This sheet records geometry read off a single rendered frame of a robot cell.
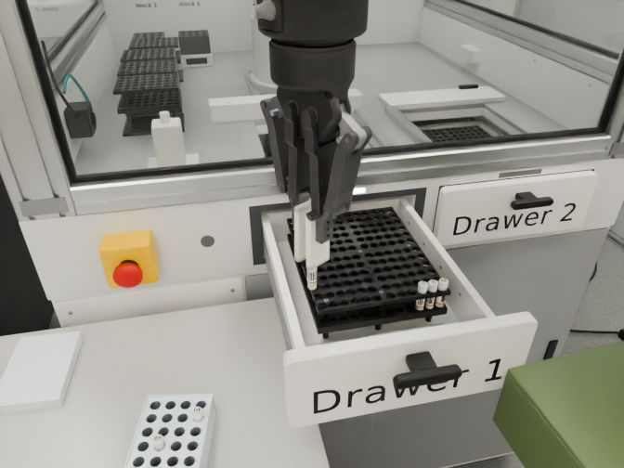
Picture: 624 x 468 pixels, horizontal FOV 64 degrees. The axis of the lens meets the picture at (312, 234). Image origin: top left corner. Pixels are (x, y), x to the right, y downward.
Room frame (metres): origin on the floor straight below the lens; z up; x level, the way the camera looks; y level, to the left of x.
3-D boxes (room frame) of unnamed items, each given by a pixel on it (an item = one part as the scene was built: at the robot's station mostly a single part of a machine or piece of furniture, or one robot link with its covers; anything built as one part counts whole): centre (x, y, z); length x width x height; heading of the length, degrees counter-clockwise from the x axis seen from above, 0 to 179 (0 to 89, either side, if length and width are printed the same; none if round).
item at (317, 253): (0.44, -0.01, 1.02); 0.03 x 0.01 x 0.07; 133
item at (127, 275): (0.57, 0.26, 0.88); 0.04 x 0.03 x 0.04; 102
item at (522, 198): (0.73, -0.36, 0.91); 0.07 x 0.04 x 0.01; 102
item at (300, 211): (0.46, 0.01, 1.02); 0.03 x 0.01 x 0.07; 133
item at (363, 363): (0.39, -0.11, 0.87); 0.29 x 0.02 x 0.11; 102
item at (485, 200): (0.76, -0.36, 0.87); 0.29 x 0.02 x 0.11; 102
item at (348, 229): (0.59, -0.07, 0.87); 0.22 x 0.18 x 0.06; 12
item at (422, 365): (0.37, -0.12, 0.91); 0.07 x 0.04 x 0.01; 102
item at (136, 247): (0.60, 0.27, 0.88); 0.07 x 0.05 x 0.07; 102
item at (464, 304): (0.60, -0.07, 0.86); 0.40 x 0.26 x 0.06; 12
